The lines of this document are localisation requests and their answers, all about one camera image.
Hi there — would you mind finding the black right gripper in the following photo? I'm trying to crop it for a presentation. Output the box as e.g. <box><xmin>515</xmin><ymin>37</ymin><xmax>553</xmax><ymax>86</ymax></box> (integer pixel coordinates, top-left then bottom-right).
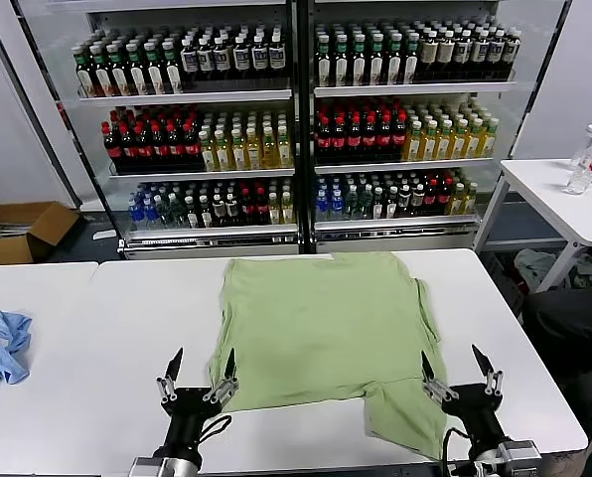
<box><xmin>419</xmin><ymin>342</ymin><xmax>507</xmax><ymax>451</ymax></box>

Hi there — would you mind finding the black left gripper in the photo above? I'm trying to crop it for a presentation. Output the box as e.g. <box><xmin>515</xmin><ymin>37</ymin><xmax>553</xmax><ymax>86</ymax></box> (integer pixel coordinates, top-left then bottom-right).
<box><xmin>155</xmin><ymin>346</ymin><xmax>241</xmax><ymax>454</ymax></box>

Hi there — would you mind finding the green polo shirt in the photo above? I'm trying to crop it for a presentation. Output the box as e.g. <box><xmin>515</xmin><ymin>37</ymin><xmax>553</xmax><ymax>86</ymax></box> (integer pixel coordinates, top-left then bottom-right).
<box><xmin>207</xmin><ymin>251</ymin><xmax>469</xmax><ymax>459</ymax></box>

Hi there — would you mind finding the black plastic crate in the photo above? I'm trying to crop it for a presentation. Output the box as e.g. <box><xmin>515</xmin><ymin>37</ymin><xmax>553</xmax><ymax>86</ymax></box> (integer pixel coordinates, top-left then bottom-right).
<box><xmin>484</xmin><ymin>250</ymin><xmax>530</xmax><ymax>319</ymax></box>

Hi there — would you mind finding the person in dark trousers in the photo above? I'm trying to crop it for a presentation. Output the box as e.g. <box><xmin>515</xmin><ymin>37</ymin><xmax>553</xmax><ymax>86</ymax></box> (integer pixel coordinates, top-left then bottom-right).
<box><xmin>521</xmin><ymin>287</ymin><xmax>592</xmax><ymax>441</ymax></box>

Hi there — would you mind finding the pale garment pile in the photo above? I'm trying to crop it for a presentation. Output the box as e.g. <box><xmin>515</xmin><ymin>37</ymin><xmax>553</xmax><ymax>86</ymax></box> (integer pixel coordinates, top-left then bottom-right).
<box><xmin>513</xmin><ymin>246</ymin><xmax>575</xmax><ymax>294</ymax></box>

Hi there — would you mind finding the small red-cap cola bottle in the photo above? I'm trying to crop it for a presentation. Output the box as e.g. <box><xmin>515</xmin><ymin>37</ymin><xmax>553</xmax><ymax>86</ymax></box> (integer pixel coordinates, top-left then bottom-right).
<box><xmin>253</xmin><ymin>187</ymin><xmax>269</xmax><ymax>226</ymax></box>
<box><xmin>239</xmin><ymin>187</ymin><xmax>255</xmax><ymax>227</ymax></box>
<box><xmin>438</xmin><ymin>177</ymin><xmax>453</xmax><ymax>217</ymax></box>
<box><xmin>424</xmin><ymin>178</ymin><xmax>439</xmax><ymax>218</ymax></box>

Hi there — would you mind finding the white side table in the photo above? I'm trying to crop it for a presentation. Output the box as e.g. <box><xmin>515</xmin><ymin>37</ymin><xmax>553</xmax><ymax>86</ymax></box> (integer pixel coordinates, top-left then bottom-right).
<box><xmin>472</xmin><ymin>157</ymin><xmax>592</xmax><ymax>294</ymax></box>

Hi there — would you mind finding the open cardboard box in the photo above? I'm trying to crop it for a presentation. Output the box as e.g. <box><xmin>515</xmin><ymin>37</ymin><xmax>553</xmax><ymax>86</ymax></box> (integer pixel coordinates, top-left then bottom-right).
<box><xmin>0</xmin><ymin>201</ymin><xmax>83</xmax><ymax>265</ymax></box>

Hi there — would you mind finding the yellow tea bottle green label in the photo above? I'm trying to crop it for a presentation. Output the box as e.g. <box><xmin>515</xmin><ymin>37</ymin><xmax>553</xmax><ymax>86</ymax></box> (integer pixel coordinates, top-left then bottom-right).
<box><xmin>199</xmin><ymin>129</ymin><xmax>217</xmax><ymax>172</ymax></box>
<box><xmin>481</xmin><ymin>117</ymin><xmax>500</xmax><ymax>158</ymax></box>
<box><xmin>215</xmin><ymin>129</ymin><xmax>231</xmax><ymax>171</ymax></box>
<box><xmin>229</xmin><ymin>128</ymin><xmax>247</xmax><ymax>171</ymax></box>
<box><xmin>277</xmin><ymin>126</ymin><xmax>295</xmax><ymax>169</ymax></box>
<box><xmin>261</xmin><ymin>126</ymin><xmax>280</xmax><ymax>169</ymax></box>
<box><xmin>405</xmin><ymin>121</ymin><xmax>423</xmax><ymax>161</ymax></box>
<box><xmin>245</xmin><ymin>127</ymin><xmax>262</xmax><ymax>170</ymax></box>
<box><xmin>436</xmin><ymin>119</ymin><xmax>454</xmax><ymax>160</ymax></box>
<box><xmin>421</xmin><ymin>120</ymin><xmax>439</xmax><ymax>161</ymax></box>
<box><xmin>466</xmin><ymin>117</ymin><xmax>484</xmax><ymax>159</ymax></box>
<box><xmin>451</xmin><ymin>118</ymin><xmax>469</xmax><ymax>160</ymax></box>

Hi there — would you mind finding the open beverage cooler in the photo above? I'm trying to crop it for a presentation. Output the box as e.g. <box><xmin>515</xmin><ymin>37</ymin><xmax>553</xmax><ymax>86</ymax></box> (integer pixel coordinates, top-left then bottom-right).
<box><xmin>295</xmin><ymin>0</ymin><xmax>573</xmax><ymax>255</ymax></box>
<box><xmin>12</xmin><ymin>0</ymin><xmax>307</xmax><ymax>260</ymax></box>

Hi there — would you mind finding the green-cap tea bottle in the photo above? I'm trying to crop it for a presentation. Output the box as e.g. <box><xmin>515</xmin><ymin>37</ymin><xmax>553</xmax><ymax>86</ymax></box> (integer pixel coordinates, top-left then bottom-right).
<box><xmin>90</xmin><ymin>44</ymin><xmax>112</xmax><ymax>96</ymax></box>
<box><xmin>125</xmin><ymin>42</ymin><xmax>147</xmax><ymax>95</ymax></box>
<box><xmin>368</xmin><ymin>33</ymin><xmax>386</xmax><ymax>85</ymax></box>
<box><xmin>107</xmin><ymin>43</ymin><xmax>129</xmax><ymax>95</ymax></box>
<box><xmin>144</xmin><ymin>41</ymin><xmax>166</xmax><ymax>94</ymax></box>
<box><xmin>332</xmin><ymin>33</ymin><xmax>351</xmax><ymax>86</ymax></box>
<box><xmin>74</xmin><ymin>45</ymin><xmax>96</xmax><ymax>96</ymax></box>
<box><xmin>162</xmin><ymin>40</ymin><xmax>184</xmax><ymax>94</ymax></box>
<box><xmin>350</xmin><ymin>33</ymin><xmax>369</xmax><ymax>85</ymax></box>
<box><xmin>385</xmin><ymin>32</ymin><xmax>404</xmax><ymax>84</ymax></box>
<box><xmin>314</xmin><ymin>34</ymin><xmax>333</xmax><ymax>86</ymax></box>
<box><xmin>402</xmin><ymin>32</ymin><xmax>420</xmax><ymax>84</ymax></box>

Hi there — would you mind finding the dark bottle blue-white label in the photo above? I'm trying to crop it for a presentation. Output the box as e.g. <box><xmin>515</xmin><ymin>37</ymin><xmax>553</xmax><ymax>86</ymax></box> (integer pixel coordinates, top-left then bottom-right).
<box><xmin>502</xmin><ymin>28</ymin><xmax>521</xmax><ymax>79</ymax></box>
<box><xmin>267</xmin><ymin>32</ymin><xmax>287</xmax><ymax>80</ymax></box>
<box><xmin>231</xmin><ymin>34</ymin><xmax>251</xmax><ymax>80</ymax></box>
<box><xmin>213</xmin><ymin>35</ymin><xmax>232</xmax><ymax>81</ymax></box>
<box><xmin>250</xmin><ymin>33</ymin><xmax>269</xmax><ymax>80</ymax></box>
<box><xmin>197</xmin><ymin>36</ymin><xmax>216</xmax><ymax>82</ymax></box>
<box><xmin>487</xmin><ymin>28</ymin><xmax>505</xmax><ymax>80</ymax></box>
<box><xmin>181</xmin><ymin>37</ymin><xmax>201</xmax><ymax>83</ymax></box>
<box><xmin>453</xmin><ymin>29</ymin><xmax>472</xmax><ymax>80</ymax></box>
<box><xmin>470</xmin><ymin>28</ymin><xmax>489</xmax><ymax>80</ymax></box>

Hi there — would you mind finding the dark bottle beige label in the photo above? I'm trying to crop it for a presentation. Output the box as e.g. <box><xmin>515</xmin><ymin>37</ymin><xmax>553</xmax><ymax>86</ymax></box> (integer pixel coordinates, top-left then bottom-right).
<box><xmin>419</xmin><ymin>29</ymin><xmax>439</xmax><ymax>80</ymax></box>
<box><xmin>437</xmin><ymin>29</ymin><xmax>455</xmax><ymax>80</ymax></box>

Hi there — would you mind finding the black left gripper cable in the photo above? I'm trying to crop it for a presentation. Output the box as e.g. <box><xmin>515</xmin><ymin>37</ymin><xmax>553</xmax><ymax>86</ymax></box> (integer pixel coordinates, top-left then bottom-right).
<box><xmin>199</xmin><ymin>414</ymin><xmax>232</xmax><ymax>444</ymax></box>

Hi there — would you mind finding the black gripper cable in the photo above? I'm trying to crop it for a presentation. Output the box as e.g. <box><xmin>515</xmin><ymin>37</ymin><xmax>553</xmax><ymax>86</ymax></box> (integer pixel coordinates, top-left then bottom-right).
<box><xmin>199</xmin><ymin>414</ymin><xmax>232</xmax><ymax>444</ymax></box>
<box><xmin>441</xmin><ymin>426</ymin><xmax>472</xmax><ymax>477</ymax></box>

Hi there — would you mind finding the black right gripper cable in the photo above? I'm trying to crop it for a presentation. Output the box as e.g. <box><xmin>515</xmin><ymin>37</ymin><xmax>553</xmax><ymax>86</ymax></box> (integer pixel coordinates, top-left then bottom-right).
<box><xmin>441</xmin><ymin>426</ymin><xmax>472</xmax><ymax>477</ymax></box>

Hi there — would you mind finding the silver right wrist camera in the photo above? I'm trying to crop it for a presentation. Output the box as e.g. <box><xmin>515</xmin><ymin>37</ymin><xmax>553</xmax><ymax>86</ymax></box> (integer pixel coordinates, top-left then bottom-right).
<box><xmin>497</xmin><ymin>439</ymin><xmax>543</xmax><ymax>473</ymax></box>

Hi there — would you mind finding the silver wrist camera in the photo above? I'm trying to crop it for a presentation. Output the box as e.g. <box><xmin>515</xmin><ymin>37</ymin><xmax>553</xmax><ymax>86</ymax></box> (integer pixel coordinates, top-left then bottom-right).
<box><xmin>497</xmin><ymin>439</ymin><xmax>543</xmax><ymax>473</ymax></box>
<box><xmin>128</xmin><ymin>455</ymin><xmax>154</xmax><ymax>477</ymax></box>

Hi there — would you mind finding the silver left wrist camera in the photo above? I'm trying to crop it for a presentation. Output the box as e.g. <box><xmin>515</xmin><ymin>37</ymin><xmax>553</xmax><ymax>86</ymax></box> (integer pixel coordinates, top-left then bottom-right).
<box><xmin>128</xmin><ymin>455</ymin><xmax>154</xmax><ymax>477</ymax></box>

